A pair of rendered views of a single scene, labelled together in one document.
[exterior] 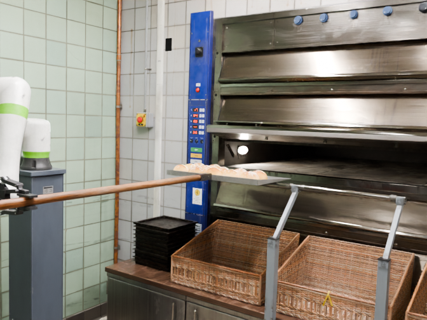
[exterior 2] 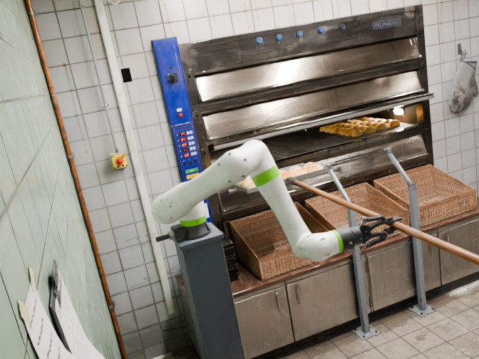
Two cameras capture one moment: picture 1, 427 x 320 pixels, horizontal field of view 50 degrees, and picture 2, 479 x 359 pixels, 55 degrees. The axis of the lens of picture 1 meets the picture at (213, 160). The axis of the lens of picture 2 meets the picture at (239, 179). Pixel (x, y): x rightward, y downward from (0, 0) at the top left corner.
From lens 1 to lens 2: 250 cm
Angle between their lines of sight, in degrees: 52
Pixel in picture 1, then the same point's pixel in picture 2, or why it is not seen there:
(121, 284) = not seen: hidden behind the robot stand
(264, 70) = (240, 85)
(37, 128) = not seen: hidden behind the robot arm
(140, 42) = (83, 77)
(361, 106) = (316, 98)
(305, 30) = (266, 48)
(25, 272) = (229, 332)
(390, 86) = (332, 81)
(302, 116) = (279, 115)
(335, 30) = (288, 46)
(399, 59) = (333, 63)
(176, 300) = (276, 289)
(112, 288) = not seen: hidden behind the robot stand
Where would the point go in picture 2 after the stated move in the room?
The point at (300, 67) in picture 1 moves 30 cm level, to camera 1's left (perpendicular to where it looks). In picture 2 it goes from (270, 78) to (245, 84)
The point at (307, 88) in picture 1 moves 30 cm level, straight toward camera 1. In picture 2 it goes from (278, 93) to (311, 90)
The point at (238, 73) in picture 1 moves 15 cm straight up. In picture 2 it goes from (217, 91) to (213, 69)
